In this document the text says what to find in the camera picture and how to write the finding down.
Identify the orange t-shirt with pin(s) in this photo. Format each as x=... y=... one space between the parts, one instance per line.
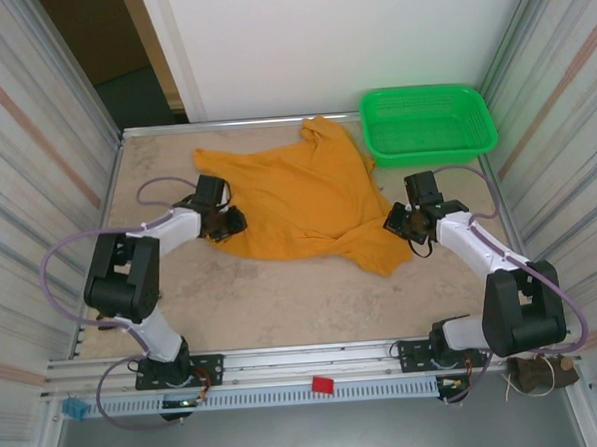
x=302 y=193

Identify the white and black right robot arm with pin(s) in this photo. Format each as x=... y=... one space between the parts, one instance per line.
x=475 y=244

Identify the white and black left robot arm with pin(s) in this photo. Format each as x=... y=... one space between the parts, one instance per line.
x=154 y=336

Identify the green plastic basket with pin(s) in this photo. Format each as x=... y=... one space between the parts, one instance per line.
x=423 y=127

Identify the brown wooden door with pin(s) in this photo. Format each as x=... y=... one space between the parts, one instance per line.
x=93 y=34

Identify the brown cloth pouch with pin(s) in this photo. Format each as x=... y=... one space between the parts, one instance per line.
x=537 y=376

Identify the small red block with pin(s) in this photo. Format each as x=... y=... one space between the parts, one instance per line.
x=323 y=385

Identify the small blue block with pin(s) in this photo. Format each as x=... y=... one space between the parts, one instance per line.
x=74 y=409

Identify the aluminium table edge rail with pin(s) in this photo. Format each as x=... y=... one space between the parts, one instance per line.
x=223 y=124

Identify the beige door frame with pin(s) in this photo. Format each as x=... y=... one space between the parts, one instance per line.
x=154 y=51

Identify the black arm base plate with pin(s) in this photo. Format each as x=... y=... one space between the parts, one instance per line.
x=208 y=368
x=415 y=355

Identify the aluminium mounting rail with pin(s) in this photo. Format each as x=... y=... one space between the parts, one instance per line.
x=310 y=358

